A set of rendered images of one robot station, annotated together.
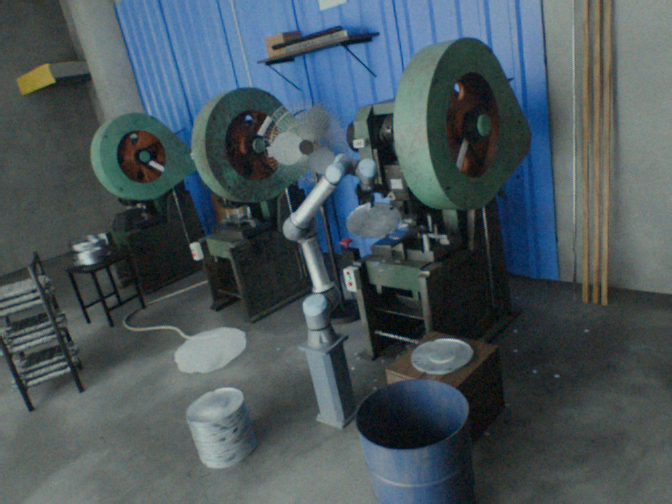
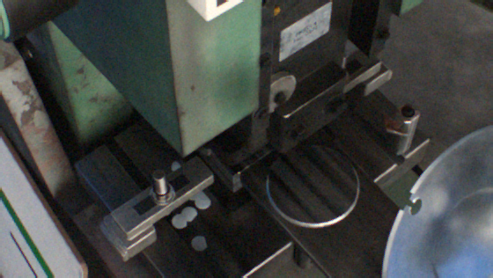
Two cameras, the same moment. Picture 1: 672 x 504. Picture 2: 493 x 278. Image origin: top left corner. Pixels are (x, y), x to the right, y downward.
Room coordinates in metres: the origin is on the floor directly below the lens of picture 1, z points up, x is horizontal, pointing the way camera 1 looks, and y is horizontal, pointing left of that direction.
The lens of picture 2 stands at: (2.87, 0.20, 1.78)
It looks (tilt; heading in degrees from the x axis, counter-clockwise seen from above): 57 degrees down; 268
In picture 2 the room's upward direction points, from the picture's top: 6 degrees clockwise
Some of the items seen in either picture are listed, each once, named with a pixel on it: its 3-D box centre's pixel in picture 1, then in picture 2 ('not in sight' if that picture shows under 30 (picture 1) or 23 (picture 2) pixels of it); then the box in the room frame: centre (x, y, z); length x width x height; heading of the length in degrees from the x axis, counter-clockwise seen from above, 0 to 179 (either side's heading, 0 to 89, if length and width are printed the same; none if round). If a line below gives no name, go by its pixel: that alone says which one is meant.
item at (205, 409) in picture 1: (215, 405); not in sight; (2.29, 0.76, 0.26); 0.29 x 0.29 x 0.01
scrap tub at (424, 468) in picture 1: (419, 462); not in sight; (1.63, -0.14, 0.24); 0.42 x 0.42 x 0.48
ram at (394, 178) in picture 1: (401, 186); (278, 22); (2.88, -0.42, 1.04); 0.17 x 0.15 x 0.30; 133
